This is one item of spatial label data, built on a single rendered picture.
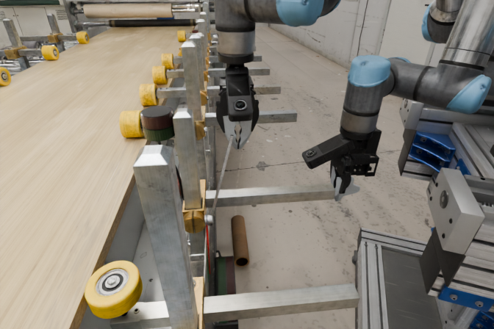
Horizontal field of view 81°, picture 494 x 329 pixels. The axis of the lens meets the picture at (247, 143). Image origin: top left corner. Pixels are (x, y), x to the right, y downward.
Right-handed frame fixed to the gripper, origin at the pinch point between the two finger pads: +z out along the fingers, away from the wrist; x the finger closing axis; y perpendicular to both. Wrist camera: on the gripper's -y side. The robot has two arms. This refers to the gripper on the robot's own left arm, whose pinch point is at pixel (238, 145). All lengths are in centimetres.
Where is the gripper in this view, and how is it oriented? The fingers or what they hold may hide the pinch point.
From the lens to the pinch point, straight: 64.6
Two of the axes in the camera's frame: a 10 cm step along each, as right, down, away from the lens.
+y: -1.0, -5.0, 8.6
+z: 0.0, 8.7, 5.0
